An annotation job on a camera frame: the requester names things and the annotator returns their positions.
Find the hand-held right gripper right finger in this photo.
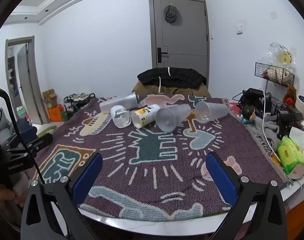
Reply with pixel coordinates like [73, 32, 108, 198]
[206, 151, 289, 240]

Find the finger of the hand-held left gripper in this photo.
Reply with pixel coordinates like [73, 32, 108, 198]
[7, 132, 54, 157]

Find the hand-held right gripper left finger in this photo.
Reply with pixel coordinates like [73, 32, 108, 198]
[21, 152, 103, 240]

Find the small clear plastic cup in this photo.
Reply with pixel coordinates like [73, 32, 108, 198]
[110, 105, 131, 129]

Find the tall frosted plastic cup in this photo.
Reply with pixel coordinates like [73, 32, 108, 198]
[99, 92, 140, 113]

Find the white yellow printed cup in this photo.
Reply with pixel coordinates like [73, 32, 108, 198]
[131, 104, 161, 128]

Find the person's left hand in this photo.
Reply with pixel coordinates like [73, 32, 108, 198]
[0, 186, 24, 208]

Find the orange bag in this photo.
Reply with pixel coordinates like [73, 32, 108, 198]
[47, 105, 65, 123]

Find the cardboard box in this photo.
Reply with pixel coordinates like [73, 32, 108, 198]
[42, 89, 58, 108]

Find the black shoe rack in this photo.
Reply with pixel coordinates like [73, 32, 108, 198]
[63, 93, 96, 118]

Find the grey cloth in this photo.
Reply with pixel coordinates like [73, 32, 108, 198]
[246, 119, 283, 152]

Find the grey open door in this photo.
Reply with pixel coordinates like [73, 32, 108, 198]
[5, 36, 50, 125]

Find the small doll figurine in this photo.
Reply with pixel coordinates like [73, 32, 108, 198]
[240, 105, 257, 125]

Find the purple printed blanket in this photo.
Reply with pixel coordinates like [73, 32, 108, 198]
[38, 94, 296, 222]

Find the green tissue pack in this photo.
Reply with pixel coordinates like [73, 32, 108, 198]
[276, 136, 304, 176]

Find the black box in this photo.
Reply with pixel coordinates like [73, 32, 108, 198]
[241, 88, 266, 106]

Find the brown chair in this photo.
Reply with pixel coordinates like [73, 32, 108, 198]
[131, 82, 212, 98]

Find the brown stuffed toy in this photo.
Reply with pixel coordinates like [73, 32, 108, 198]
[283, 85, 298, 106]

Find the black garment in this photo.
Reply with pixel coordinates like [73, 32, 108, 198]
[137, 67, 207, 89]

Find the white tape roll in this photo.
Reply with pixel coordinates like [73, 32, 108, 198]
[294, 94, 304, 113]

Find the clear plastic bag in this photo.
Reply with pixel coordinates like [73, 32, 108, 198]
[267, 42, 297, 68]

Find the grey hat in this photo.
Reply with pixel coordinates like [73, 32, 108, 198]
[163, 4, 183, 24]

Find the black cable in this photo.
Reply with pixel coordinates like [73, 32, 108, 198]
[0, 87, 46, 184]

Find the white cable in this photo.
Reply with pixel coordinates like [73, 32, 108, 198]
[260, 88, 281, 157]

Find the black wire rack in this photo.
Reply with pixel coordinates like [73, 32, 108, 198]
[264, 92, 304, 137]

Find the black wire basket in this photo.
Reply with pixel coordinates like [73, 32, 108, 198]
[254, 62, 295, 88]

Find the black door lock handle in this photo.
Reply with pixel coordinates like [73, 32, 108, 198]
[157, 47, 168, 63]

